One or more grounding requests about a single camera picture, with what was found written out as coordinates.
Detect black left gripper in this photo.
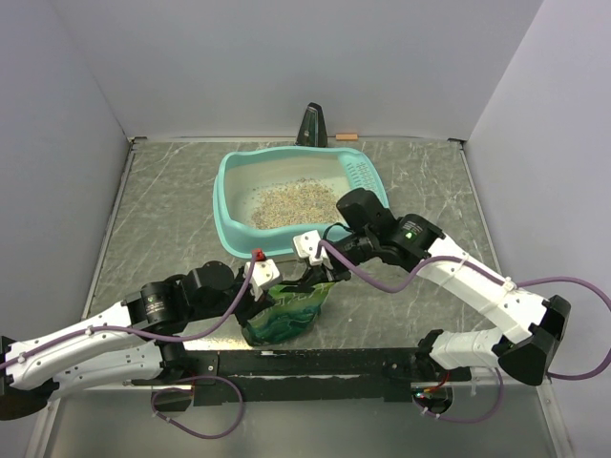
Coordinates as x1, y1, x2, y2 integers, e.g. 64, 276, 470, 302
189, 264, 276, 327

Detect green litter bag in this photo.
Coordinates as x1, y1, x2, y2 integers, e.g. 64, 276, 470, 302
241, 282, 334, 346

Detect teal litter box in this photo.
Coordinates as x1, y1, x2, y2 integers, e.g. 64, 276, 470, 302
213, 146, 390, 260

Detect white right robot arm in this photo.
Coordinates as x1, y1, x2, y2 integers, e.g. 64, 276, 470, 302
292, 188, 571, 386

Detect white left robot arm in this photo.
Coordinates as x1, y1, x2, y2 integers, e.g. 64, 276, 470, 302
1, 260, 282, 421

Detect cat litter pile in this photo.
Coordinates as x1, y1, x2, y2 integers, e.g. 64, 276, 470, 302
250, 178, 341, 230

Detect small orange block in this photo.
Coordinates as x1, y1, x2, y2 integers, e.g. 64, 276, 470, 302
335, 134, 359, 141

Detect black metronome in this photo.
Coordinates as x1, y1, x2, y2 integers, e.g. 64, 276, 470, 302
295, 102, 328, 148

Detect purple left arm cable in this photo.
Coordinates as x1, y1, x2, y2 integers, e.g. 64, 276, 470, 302
0, 274, 245, 438

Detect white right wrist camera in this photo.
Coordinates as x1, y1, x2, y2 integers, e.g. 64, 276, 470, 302
292, 230, 328, 266

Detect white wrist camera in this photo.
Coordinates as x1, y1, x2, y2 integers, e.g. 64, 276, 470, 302
244, 248, 283, 301
292, 230, 328, 266

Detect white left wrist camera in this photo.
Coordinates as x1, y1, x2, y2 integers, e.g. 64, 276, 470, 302
244, 248, 283, 301

